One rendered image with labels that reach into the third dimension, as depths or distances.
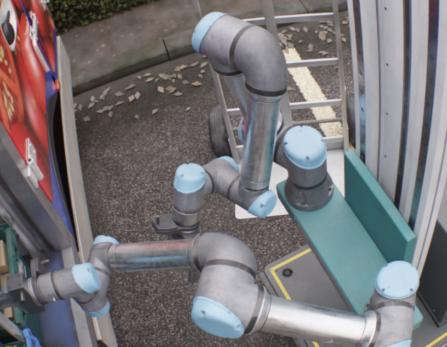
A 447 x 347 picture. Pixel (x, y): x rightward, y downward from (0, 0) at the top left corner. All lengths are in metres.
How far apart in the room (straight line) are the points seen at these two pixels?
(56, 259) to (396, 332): 1.25
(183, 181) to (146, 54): 2.16
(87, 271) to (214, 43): 0.60
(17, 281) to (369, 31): 1.00
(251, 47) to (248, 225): 1.52
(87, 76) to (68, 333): 2.07
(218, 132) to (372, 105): 1.48
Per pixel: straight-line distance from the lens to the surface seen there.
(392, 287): 1.34
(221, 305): 1.16
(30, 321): 1.83
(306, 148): 1.58
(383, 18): 1.23
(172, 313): 2.53
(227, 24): 1.33
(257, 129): 1.35
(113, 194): 2.97
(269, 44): 1.28
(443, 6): 0.94
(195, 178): 1.46
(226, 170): 1.53
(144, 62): 3.54
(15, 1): 2.36
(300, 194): 1.69
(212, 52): 1.34
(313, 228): 1.69
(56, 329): 1.92
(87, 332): 1.86
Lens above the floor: 2.23
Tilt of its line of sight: 49 degrees down
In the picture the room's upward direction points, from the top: 16 degrees counter-clockwise
